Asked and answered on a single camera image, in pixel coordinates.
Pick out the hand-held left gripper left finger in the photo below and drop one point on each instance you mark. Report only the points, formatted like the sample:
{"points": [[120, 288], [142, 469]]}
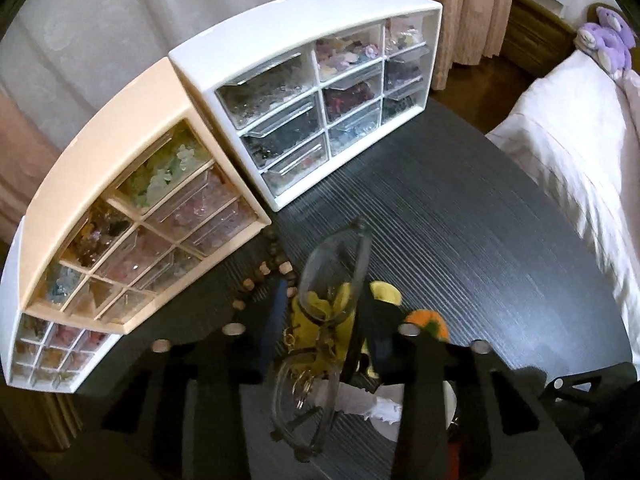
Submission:
{"points": [[280, 310]]}

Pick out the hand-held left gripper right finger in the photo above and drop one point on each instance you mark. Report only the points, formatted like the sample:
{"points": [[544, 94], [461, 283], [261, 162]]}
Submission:
{"points": [[374, 347]]}

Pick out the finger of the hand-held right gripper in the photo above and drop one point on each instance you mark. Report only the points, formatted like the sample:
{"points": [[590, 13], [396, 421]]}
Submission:
{"points": [[595, 395]]}

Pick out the white lace accessory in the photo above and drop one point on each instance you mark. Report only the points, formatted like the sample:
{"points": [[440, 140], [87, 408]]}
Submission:
{"points": [[385, 407]]}

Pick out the orange plush charm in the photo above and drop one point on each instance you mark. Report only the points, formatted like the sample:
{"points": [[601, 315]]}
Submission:
{"points": [[430, 322]]}

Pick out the peach drawer organizer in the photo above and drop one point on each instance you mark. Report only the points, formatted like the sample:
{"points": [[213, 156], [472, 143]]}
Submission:
{"points": [[115, 170]]}

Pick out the large white drawer organizer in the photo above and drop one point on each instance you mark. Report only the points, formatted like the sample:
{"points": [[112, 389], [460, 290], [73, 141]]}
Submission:
{"points": [[300, 90]]}

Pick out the small white drawer organizer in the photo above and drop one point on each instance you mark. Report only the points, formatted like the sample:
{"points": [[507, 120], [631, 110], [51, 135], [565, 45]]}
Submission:
{"points": [[50, 355]]}

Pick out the peach curtain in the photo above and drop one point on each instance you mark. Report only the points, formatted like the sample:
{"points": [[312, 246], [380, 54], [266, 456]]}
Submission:
{"points": [[475, 15], [25, 160]]}

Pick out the white sheer curtain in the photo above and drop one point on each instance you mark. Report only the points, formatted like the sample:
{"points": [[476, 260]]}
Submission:
{"points": [[125, 20]]}

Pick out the dark wooden bedside cabinet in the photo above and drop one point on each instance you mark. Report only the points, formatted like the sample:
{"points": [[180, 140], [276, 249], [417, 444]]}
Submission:
{"points": [[537, 35]]}

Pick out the purple plush toy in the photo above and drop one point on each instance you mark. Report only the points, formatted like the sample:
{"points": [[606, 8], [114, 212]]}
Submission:
{"points": [[607, 40]]}

